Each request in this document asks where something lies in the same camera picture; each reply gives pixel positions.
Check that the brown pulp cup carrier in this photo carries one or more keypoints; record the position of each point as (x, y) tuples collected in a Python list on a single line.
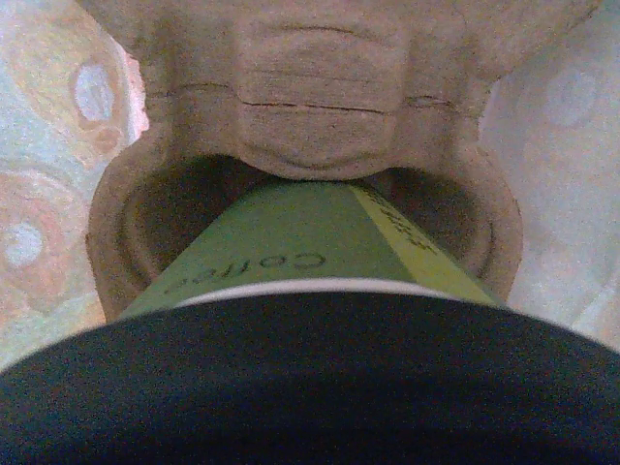
[(319, 72)]

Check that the landscape print paper bag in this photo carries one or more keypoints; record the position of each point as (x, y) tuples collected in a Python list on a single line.
[(43, 145)]

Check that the green paper coffee cup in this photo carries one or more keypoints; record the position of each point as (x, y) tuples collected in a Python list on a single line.
[(290, 232)]

